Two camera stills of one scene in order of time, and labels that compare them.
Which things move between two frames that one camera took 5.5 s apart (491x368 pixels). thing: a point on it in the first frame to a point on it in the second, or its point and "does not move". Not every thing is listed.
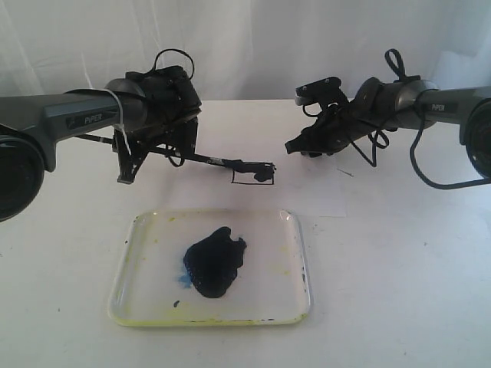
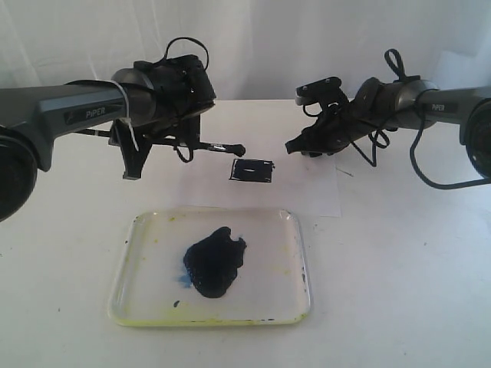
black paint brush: [261, 172] to [235, 149]
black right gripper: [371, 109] does not move
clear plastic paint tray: [211, 266] does not move
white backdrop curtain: [243, 50] does not move
